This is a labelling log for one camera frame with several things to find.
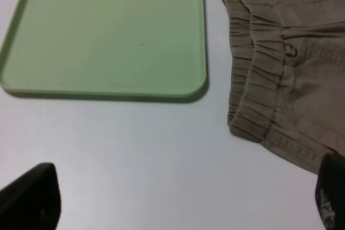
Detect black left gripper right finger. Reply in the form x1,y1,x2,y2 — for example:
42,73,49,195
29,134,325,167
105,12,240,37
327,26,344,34
315,153,344,230

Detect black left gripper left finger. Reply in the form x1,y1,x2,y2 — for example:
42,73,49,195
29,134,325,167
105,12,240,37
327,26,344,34
1,163,61,229

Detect khaki shorts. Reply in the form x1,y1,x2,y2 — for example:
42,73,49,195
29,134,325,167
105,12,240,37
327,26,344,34
222,0,344,173

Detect green plastic tray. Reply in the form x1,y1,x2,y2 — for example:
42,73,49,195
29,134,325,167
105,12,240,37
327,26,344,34
1,0,207,99

